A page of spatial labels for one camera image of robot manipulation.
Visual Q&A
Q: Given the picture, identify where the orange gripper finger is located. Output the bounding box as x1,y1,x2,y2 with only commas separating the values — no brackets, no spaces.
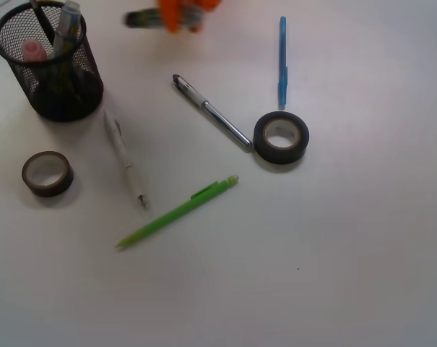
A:
157,0,183,33
191,0,222,12

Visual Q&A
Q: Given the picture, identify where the black cap marker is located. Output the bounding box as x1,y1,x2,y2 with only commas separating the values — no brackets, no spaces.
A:
124,5,204,30

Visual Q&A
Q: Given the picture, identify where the red cap marker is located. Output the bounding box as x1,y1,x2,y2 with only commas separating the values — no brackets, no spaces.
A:
21,38,48,87

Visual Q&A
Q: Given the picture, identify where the blue thin pen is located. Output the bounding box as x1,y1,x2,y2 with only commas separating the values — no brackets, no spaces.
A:
278,17,287,110

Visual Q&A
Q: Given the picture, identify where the silver metal pen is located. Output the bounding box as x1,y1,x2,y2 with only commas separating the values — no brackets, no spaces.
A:
173,74,253,152

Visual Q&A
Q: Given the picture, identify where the black mesh pen holder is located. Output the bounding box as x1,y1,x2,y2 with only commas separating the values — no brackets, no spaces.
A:
0,3,104,122

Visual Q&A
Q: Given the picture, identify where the white click pen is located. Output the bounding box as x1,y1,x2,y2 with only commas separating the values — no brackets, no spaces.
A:
103,110,149,210

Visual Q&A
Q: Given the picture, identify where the black pen in holder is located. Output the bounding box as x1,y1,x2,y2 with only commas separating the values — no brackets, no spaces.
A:
30,0,85,102

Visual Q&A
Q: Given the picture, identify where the black electrical tape roll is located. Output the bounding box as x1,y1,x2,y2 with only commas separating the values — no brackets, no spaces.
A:
254,111,310,165

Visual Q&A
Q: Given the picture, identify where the green mechanical pencil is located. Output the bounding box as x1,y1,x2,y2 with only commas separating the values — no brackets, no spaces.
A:
115,175,239,249

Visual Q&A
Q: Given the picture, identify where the brown tape roll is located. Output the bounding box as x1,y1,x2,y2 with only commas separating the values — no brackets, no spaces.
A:
22,151,74,197

